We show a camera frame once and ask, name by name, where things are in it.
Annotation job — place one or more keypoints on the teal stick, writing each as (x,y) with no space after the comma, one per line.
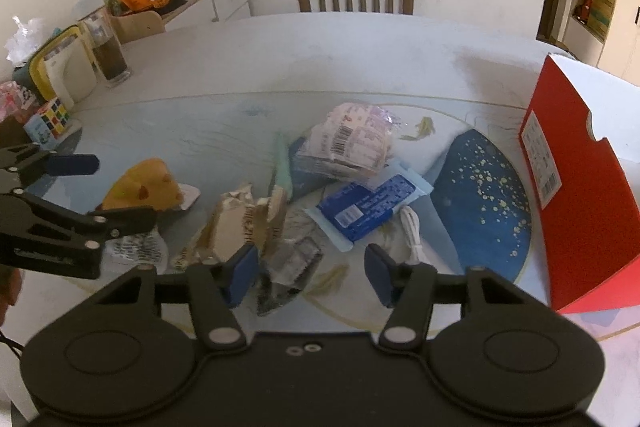
(281,162)

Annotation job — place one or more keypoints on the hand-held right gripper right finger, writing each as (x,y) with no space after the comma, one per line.
(380,279)

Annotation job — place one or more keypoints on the pink packet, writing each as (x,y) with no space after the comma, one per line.
(12,99)

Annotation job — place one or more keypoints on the glass of dark drink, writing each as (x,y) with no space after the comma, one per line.
(107,52)

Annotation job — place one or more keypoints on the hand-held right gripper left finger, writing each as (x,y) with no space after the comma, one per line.
(242,274)

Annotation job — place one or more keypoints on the yellow rimmed white container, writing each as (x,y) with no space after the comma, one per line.
(60,69)

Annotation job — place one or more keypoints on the pink snack packet strip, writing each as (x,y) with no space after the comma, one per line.
(350,139)

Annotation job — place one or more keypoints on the crumpled clear plastic bag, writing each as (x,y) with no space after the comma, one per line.
(22,37)

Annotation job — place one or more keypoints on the clear plastic wrapper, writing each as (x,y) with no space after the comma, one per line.
(292,267)

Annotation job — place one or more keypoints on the blue snack packet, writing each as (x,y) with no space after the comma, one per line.
(370,207)

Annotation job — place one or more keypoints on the gold snack packet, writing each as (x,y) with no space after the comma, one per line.
(235,219)

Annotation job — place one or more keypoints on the puzzle cube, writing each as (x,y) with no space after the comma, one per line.
(47,119)

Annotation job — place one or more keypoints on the silver pill blister pack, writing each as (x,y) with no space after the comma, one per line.
(137,251)

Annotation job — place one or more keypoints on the yellow cheese toy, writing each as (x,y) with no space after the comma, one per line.
(145,187)

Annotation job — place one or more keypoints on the red cardboard box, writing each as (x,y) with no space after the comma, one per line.
(580,192)

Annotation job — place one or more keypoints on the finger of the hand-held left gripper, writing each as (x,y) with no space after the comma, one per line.
(70,164)
(125,219)

